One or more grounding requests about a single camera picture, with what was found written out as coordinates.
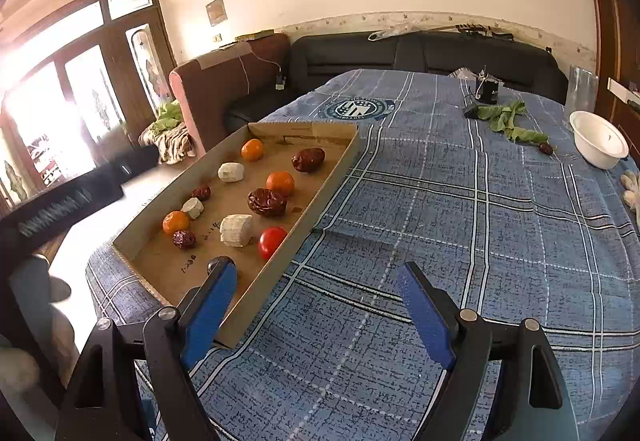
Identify small orange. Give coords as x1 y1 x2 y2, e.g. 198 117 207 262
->
240 138 265 162
265 171 296 198
162 210 191 236

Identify dark tool bundle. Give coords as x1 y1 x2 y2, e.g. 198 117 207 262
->
455 22 516 41

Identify striped cloth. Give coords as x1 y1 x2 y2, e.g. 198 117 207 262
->
138 124 197 165

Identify wall calendar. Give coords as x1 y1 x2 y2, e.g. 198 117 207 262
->
206 0 227 27

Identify blue plaid tablecloth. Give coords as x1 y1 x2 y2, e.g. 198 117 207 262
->
86 68 640 441

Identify grey rounded object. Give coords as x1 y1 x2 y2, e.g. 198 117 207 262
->
9 255 72 309

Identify black box device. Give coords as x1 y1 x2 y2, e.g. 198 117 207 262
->
476 80 502 104

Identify pale cloth lump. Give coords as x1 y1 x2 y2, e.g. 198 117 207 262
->
0 346 41 397

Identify wooden glass door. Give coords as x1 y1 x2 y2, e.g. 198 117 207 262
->
0 0 177 217

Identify white gloves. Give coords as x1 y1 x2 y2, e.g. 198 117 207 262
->
620 171 640 212

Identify green leafy sprig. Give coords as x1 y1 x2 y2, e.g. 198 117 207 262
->
475 101 550 144

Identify cardboard tray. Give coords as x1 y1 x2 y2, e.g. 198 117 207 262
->
111 121 361 349

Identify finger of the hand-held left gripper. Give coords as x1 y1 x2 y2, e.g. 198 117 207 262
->
97 144 158 184

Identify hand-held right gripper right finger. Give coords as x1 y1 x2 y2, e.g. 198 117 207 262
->
396 261 581 441

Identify red cherry tomato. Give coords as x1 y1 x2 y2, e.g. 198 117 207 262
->
258 226 289 261

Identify black leather sofa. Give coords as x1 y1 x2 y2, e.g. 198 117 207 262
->
222 31 570 134

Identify brown armchair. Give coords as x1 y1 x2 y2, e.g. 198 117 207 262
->
169 34 292 157

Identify long clear plastic bag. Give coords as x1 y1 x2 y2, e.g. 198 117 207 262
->
368 21 431 42

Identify beige cloth bundle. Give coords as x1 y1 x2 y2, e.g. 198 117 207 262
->
47 306 78 372

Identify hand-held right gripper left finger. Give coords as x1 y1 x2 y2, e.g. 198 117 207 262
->
54 256 238 441

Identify white bowl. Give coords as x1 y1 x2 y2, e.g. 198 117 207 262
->
569 110 630 170

